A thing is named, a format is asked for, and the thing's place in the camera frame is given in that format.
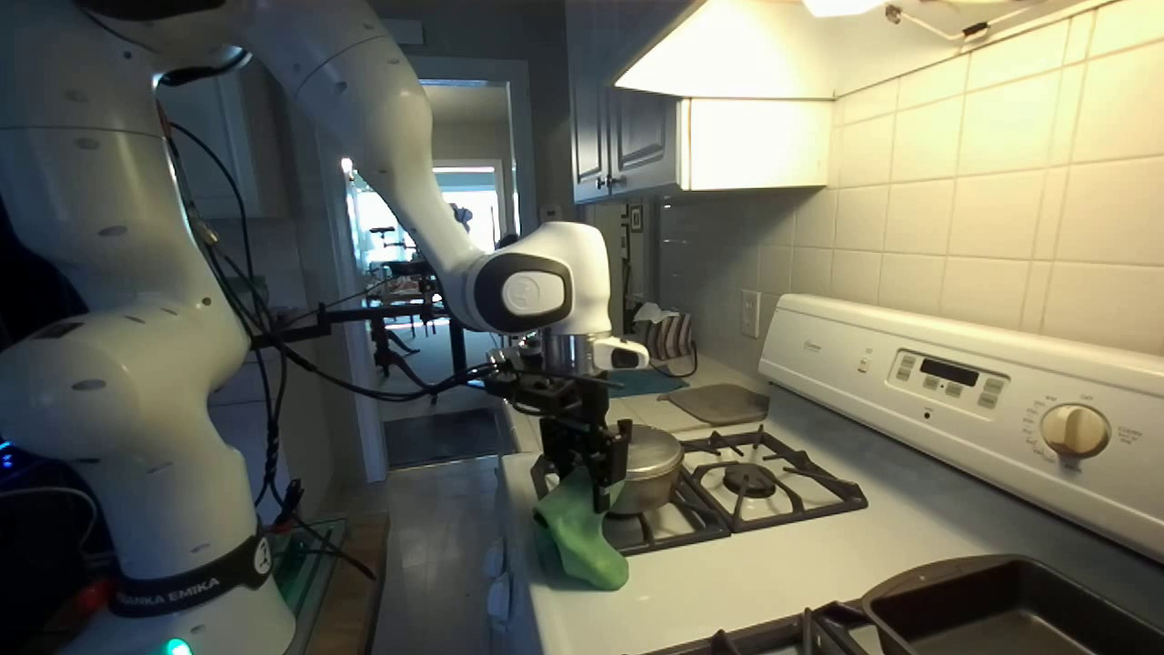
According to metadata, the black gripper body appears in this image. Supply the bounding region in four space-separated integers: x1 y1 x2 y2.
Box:
532 372 616 452

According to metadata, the silver pot with black handle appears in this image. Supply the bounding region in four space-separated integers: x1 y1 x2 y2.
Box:
599 423 689 519

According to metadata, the green towel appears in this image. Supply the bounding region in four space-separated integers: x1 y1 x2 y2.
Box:
532 466 638 593

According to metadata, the brown trivet tile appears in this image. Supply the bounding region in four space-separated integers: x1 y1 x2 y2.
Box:
663 383 776 431

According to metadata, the small white striped container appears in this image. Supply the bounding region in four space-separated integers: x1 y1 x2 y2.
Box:
629 302 703 364

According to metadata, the black stove grate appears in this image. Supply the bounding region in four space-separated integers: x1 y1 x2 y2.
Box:
652 599 904 655
594 423 873 559

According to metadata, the black round burner cap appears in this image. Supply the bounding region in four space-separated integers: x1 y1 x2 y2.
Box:
719 461 781 501

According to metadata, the white gas stove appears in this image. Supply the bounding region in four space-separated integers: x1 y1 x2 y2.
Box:
487 290 1164 655

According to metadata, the white range hood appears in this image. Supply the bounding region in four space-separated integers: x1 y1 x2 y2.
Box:
611 0 1124 102

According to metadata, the dark cast-iron pan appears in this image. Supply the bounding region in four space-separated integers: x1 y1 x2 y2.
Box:
861 556 1164 655

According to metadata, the cream round timer knob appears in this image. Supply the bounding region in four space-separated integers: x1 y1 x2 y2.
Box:
1037 399 1115 461

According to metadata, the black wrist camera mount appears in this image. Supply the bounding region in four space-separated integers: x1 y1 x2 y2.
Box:
482 355 550 410

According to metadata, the white wall outlet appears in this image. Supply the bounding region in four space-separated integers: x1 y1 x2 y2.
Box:
737 289 767 343

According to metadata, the black camera stand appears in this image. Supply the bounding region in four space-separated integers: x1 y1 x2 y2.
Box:
250 289 487 403

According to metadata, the grey wall cabinet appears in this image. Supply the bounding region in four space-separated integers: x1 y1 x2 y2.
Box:
565 0 838 207

